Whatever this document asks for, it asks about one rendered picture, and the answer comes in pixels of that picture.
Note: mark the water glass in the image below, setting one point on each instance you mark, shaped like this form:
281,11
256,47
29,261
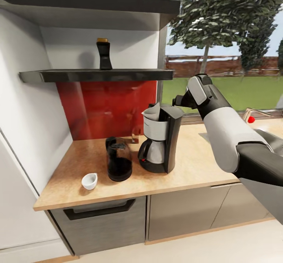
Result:
136,135

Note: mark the coffee cup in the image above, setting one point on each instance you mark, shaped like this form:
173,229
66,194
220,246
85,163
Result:
89,181

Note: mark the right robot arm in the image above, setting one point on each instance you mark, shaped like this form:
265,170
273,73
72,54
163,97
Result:
237,148

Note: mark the paper coffee filter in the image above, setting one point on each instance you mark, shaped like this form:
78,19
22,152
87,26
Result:
153,112

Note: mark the bottle of coffee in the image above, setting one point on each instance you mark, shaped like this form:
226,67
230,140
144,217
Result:
103,47

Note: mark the drop in sink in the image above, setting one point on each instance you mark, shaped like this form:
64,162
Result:
274,141

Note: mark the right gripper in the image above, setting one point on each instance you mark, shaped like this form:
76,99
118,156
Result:
181,100

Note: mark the dishwasher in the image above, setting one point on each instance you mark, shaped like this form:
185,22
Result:
103,225

